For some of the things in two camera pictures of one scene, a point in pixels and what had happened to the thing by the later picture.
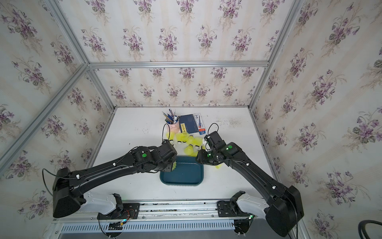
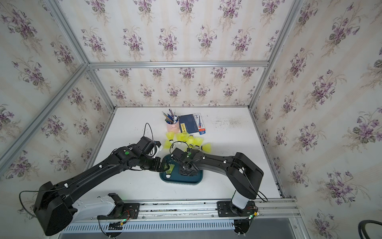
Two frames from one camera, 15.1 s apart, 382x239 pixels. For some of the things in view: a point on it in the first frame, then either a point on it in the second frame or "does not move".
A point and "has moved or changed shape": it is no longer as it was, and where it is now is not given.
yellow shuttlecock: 174,166 has moved or changed shape
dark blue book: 187,124 does not move
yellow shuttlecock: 182,137 does not move
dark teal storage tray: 188,173 does not move
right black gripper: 201,158 → 181,173
